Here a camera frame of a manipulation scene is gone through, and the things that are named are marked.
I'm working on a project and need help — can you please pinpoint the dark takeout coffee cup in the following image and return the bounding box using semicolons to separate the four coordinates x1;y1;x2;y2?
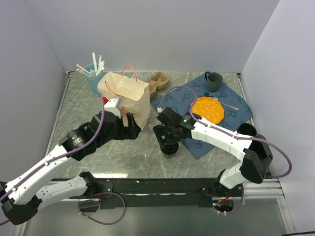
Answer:
163;153;176;159

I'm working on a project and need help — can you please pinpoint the white wrapped straw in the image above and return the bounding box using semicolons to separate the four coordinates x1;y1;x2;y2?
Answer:
96;55;104;76
76;64;91;76
92;52;98;74

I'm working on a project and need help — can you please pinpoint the dark green mug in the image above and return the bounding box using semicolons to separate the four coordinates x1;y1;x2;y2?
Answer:
204;71;223;92

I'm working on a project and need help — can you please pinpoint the brown paper takeout bag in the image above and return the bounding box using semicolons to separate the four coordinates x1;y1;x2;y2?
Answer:
97;72;150;129

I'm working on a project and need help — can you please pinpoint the orange dotted plate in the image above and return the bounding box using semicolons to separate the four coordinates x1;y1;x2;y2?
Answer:
192;96;224;124

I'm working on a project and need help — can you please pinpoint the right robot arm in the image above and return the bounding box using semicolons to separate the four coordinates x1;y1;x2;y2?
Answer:
153;107;273;196

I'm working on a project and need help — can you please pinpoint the blue plastic cup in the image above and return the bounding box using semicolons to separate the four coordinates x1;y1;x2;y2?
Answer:
86;71;105;94

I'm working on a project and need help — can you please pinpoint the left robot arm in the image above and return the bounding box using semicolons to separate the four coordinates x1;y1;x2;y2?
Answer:
0;111;141;225

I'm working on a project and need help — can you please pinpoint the black mounting base rail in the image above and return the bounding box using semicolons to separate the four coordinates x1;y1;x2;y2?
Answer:
67;177;244;210

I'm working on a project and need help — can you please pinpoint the blue letter-print cloth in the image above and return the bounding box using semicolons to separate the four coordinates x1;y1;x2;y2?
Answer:
162;74;252;159

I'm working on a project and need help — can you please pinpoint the black coffee cup lid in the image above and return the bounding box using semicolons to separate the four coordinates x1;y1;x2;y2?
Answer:
161;143;179;153

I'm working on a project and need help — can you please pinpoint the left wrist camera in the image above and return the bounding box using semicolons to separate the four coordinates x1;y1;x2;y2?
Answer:
104;97;123;118

